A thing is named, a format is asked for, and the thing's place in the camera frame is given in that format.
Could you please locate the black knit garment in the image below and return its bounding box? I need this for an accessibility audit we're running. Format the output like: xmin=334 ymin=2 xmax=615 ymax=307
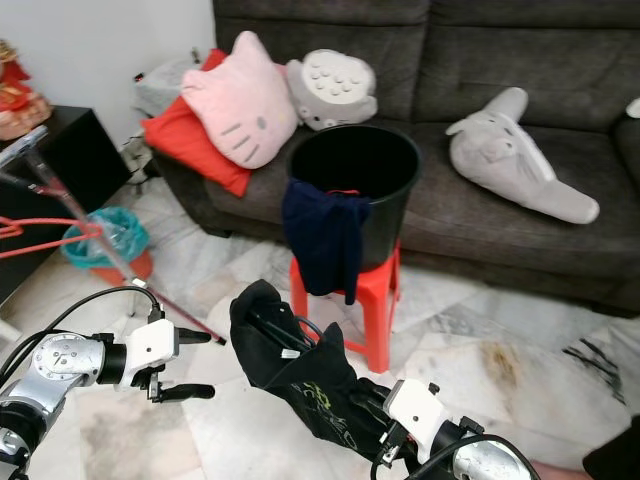
xmin=227 ymin=279 xmax=402 ymax=464

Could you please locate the dark grey plastic hanger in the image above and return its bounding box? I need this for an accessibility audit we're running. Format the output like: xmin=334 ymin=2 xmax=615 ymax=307
xmin=249 ymin=309 xmax=327 ymax=357

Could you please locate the red plastic hanger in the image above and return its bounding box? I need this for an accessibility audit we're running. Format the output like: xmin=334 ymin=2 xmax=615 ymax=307
xmin=0 ymin=214 xmax=107 ymax=262

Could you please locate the person's hand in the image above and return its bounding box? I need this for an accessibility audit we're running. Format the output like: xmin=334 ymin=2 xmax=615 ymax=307
xmin=529 ymin=460 xmax=588 ymax=480

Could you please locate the red plastic stool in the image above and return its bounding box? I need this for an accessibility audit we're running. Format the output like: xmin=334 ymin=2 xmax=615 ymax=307
xmin=289 ymin=244 xmax=402 ymax=374

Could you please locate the orange bin teal bag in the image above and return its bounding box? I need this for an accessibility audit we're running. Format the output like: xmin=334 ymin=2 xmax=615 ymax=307
xmin=59 ymin=206 xmax=155 ymax=285

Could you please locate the navy blue garment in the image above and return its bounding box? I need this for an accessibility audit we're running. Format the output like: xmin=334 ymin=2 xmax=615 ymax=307
xmin=280 ymin=177 xmax=374 ymax=307

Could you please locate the red cushion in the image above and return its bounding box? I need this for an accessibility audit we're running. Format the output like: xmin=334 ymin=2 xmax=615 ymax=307
xmin=141 ymin=47 xmax=252 ymax=199

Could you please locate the black TV cabinet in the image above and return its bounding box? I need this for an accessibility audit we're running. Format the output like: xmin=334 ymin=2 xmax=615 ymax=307
xmin=0 ymin=104 xmax=132 ymax=303

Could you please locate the pink cat face pillow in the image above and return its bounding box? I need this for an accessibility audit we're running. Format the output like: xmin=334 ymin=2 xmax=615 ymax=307
xmin=181 ymin=29 xmax=300 ymax=172

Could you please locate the black plastic bucket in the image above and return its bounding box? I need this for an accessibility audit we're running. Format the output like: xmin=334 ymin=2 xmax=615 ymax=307
xmin=286 ymin=122 xmax=424 ymax=272

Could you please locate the lace covered side table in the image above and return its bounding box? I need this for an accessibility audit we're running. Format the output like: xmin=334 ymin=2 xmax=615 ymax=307
xmin=131 ymin=56 xmax=202 ymax=117

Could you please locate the grey round Totoro pillow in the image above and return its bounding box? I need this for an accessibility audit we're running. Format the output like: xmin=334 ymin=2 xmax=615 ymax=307
xmin=284 ymin=47 xmax=380 ymax=132

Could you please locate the red laughing Buddha statue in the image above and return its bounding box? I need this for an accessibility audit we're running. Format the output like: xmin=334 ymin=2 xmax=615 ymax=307
xmin=0 ymin=39 xmax=54 ymax=142

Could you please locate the dark brown fabric sofa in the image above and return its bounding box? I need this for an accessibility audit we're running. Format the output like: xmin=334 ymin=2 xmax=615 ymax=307
xmin=149 ymin=0 xmax=640 ymax=318

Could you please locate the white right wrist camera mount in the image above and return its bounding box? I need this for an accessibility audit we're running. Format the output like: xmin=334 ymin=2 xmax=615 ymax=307
xmin=382 ymin=379 xmax=449 ymax=452

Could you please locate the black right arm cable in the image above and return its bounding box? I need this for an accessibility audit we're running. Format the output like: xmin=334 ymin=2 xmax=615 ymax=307
xmin=369 ymin=428 xmax=542 ymax=480

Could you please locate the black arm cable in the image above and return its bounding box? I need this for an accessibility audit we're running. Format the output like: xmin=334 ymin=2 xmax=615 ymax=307
xmin=369 ymin=428 xmax=542 ymax=480
xmin=4 ymin=284 xmax=167 ymax=403

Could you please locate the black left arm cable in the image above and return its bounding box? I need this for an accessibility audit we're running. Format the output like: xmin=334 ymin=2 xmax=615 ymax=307
xmin=4 ymin=284 xmax=167 ymax=403

